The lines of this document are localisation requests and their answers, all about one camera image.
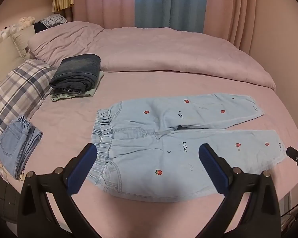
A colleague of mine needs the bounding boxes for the cream pillow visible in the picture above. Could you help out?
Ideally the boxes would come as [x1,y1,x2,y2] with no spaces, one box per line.
[11,26,36,60]

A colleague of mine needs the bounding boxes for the large plaid pillow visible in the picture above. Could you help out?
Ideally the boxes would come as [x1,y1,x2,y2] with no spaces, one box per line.
[0,59,57,142]

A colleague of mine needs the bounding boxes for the folded light blue jeans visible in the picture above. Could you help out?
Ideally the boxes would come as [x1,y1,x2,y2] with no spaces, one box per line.
[0,115,43,181]

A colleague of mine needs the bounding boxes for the blue curtain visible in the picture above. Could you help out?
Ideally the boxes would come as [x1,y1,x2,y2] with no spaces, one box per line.
[134,0,205,33]

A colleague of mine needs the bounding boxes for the pink duvet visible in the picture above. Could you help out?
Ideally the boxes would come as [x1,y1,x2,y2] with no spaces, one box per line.
[27,21,277,91]

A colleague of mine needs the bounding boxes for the folded pale green garment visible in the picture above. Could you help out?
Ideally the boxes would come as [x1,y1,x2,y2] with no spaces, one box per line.
[51,71,105,102]

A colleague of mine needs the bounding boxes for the light blue strawberry pants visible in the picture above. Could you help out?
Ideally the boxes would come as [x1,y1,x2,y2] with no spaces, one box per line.
[86,93,287,203]

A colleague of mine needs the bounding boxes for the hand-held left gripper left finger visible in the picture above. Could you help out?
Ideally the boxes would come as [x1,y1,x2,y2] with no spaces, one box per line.
[17,142,107,238]

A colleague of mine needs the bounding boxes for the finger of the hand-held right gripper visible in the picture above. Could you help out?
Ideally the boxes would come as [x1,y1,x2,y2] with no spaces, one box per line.
[286,146,298,164]

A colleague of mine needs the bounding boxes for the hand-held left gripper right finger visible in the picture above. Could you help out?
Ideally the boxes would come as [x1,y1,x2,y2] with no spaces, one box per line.
[199,143,282,238]

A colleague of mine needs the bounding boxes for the pink curtain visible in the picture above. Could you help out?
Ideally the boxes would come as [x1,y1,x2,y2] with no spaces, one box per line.
[202,0,264,52]
[72,0,136,28]

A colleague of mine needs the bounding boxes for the folded dark blue jeans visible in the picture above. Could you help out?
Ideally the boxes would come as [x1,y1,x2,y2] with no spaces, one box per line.
[50,54,101,95]

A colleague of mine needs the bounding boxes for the small plaid pillow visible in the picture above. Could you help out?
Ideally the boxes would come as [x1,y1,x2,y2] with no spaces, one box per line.
[38,14,68,28]

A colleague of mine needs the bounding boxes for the white stuffed toy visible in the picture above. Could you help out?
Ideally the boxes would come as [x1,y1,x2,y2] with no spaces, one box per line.
[0,16,36,45]

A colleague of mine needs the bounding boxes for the grey tufted bed frame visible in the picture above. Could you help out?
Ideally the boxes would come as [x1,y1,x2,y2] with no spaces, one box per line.
[0,166,23,222]

